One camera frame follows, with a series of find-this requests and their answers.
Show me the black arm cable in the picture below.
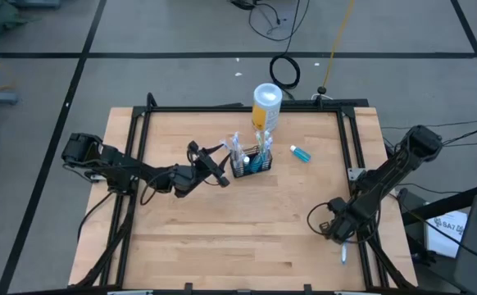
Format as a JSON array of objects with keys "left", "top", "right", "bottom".
[
  {"left": 397, "top": 192, "right": 477, "bottom": 271},
  {"left": 76, "top": 190, "right": 116, "bottom": 243}
]

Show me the black aluminium table frame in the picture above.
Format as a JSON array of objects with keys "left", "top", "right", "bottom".
[{"left": 72, "top": 93, "right": 418, "bottom": 295}]

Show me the thin black floor cable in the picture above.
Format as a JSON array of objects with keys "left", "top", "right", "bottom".
[
  {"left": 248, "top": 0, "right": 311, "bottom": 57},
  {"left": 441, "top": 121, "right": 477, "bottom": 148},
  {"left": 380, "top": 118, "right": 477, "bottom": 130}
]

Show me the black wire toothbrush caddy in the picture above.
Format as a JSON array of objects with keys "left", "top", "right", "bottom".
[{"left": 229, "top": 147, "right": 273, "bottom": 179}]

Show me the black stand beam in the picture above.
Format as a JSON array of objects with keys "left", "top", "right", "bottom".
[{"left": 402, "top": 179, "right": 477, "bottom": 225}]

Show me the yellow hanging cable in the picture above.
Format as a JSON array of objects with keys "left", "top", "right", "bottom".
[{"left": 322, "top": 0, "right": 357, "bottom": 90}]

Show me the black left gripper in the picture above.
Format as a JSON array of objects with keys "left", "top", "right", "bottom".
[{"left": 172, "top": 140, "right": 233, "bottom": 198}]

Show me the white paper sign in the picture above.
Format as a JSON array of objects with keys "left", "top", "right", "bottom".
[{"left": 425, "top": 211, "right": 469, "bottom": 259}]

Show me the black power adapter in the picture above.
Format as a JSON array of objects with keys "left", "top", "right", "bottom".
[{"left": 229, "top": 0, "right": 258, "bottom": 11}]

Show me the coiled black floor cable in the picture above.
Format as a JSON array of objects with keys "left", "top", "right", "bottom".
[{"left": 269, "top": 54, "right": 302, "bottom": 90}]

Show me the white yellow wipes canister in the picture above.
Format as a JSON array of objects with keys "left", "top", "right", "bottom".
[{"left": 251, "top": 83, "right": 284, "bottom": 134}]

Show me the small black ball mount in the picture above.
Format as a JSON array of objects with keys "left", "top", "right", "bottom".
[{"left": 316, "top": 84, "right": 330, "bottom": 108}]

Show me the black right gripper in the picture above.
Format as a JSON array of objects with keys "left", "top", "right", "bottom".
[{"left": 319, "top": 196, "right": 361, "bottom": 246}]

